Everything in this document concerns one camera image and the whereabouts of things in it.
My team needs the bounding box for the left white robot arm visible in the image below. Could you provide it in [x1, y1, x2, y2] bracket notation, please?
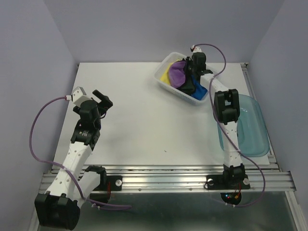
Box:
[34, 87, 113, 230]

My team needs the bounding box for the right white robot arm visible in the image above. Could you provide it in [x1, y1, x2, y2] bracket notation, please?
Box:
[185, 51, 245, 190]

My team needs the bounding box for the black towel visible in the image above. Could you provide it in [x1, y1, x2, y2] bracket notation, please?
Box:
[177, 56, 196, 95]

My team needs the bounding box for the blue towel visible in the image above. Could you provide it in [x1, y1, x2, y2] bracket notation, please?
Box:
[191, 76, 208, 101]

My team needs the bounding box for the white plastic basket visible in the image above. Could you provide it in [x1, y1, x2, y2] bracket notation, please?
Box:
[153, 51, 216, 105]

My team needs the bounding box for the blue translucent plastic tray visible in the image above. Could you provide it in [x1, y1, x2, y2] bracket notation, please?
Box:
[217, 94, 270, 158]

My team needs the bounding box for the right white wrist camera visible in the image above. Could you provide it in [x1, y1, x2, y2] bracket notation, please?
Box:
[190, 45, 202, 53]

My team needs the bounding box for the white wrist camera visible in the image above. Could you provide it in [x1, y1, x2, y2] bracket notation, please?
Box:
[71, 87, 91, 107]
[190, 45, 202, 53]

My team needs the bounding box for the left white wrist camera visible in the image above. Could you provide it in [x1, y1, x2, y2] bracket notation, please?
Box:
[71, 87, 91, 107]

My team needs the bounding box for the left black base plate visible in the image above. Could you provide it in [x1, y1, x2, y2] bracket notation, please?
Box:
[94, 175, 123, 192]

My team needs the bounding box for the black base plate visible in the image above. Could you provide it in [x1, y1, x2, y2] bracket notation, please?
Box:
[205, 174, 251, 190]
[94, 175, 123, 192]

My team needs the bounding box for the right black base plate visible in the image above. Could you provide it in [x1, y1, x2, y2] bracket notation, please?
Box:
[205, 174, 251, 190]

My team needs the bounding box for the aluminium rail frame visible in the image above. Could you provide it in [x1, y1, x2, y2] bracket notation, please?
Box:
[28, 62, 308, 231]

